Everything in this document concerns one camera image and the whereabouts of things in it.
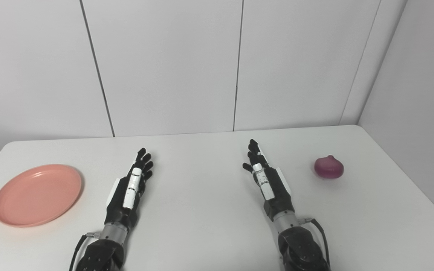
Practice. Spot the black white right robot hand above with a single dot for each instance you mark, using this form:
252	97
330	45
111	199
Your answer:
268	184

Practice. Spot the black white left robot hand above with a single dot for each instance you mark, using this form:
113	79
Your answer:
131	188

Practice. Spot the purple red onion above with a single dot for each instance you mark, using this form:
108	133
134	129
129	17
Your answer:
329	168

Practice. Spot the pink round plate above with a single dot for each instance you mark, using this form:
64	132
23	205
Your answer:
38	195

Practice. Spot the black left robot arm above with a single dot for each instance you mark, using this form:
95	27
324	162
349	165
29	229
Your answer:
106	250

